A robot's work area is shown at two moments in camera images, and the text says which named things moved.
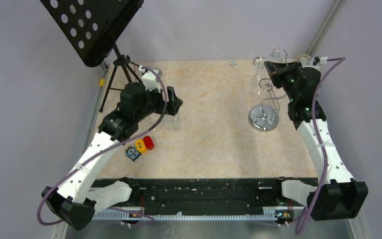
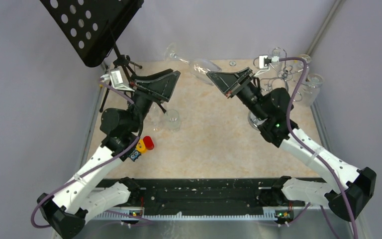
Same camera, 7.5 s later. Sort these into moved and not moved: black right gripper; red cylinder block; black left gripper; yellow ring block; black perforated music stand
Moved: black right gripper; black left gripper
Not moved: black perforated music stand; red cylinder block; yellow ring block
